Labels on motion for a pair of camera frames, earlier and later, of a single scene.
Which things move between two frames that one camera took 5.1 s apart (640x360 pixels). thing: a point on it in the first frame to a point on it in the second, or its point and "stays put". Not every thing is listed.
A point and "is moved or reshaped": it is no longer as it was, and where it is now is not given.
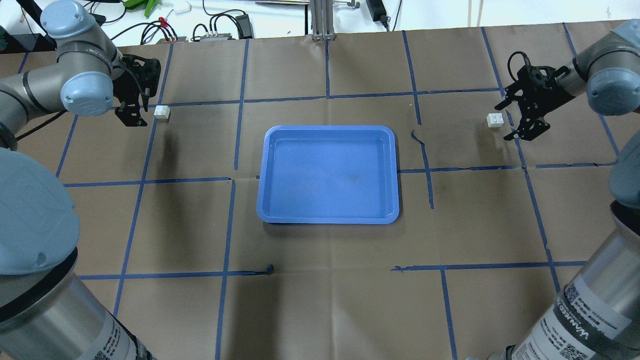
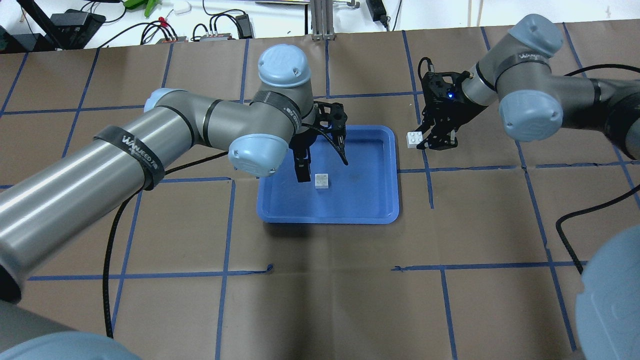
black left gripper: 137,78 to 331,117
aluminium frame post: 322,20 stays put
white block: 162,112 is moved or reshaped
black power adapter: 378,12 stays put
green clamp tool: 149,5 stays put
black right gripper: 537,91 to 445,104
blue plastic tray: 328,175 stays put
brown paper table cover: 491,230 stays put
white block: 495,120 to 413,138
